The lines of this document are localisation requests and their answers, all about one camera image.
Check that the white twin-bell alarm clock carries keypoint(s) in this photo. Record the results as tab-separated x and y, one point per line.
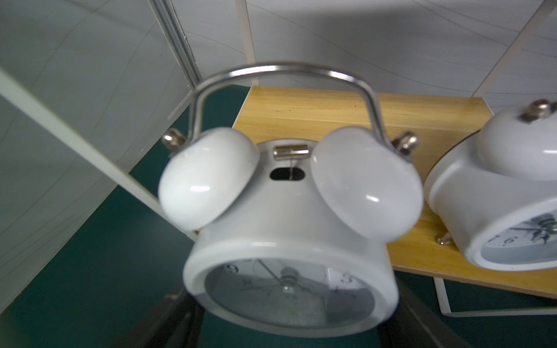
495	191

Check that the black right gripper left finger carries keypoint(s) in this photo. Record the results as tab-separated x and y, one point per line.
175	322

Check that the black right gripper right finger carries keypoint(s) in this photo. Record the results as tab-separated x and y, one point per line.
413	324

